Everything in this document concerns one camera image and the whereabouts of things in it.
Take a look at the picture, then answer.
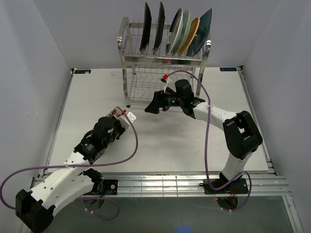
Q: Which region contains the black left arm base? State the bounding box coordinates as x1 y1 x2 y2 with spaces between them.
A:
89 169 119 196

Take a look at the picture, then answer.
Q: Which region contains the white plate teal red rim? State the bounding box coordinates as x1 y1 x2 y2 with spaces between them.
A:
166 8 183 54

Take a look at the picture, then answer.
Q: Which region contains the woven bamboo round plate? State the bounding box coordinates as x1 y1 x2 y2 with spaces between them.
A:
178 17 200 56

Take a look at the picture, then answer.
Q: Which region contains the dark teal square plate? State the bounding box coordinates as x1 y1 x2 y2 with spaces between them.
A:
186 9 212 57

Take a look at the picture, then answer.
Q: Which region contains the black square floral plate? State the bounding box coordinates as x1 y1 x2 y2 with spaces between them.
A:
139 2 152 54
153 2 165 55

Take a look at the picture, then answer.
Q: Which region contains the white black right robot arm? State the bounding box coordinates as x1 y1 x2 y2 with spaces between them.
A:
145 79 263 193

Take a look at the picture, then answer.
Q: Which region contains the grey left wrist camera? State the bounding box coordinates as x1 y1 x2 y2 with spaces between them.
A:
121 109 137 123

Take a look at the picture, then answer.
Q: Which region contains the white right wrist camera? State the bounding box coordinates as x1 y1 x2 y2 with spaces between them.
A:
160 74 172 93

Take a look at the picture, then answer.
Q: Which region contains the light green floral plate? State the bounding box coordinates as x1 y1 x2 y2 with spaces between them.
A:
172 9 190 55

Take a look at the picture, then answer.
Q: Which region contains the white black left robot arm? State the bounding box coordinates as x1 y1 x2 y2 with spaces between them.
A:
16 115 130 233

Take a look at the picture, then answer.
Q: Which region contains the aluminium front rail frame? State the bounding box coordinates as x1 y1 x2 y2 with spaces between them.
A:
45 68 290 197

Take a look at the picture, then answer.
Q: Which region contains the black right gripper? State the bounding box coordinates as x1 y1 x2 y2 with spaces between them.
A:
144 88 184 115

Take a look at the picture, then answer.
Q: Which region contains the cream square floral plate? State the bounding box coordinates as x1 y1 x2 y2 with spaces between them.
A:
107 106 130 130

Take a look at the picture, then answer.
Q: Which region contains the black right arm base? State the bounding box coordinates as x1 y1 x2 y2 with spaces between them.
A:
199 175 249 194

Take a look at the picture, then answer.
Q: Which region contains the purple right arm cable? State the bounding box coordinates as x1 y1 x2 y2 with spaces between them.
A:
167 70 252 212

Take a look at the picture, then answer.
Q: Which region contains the stainless steel dish rack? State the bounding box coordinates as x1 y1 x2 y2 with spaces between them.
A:
117 17 211 107

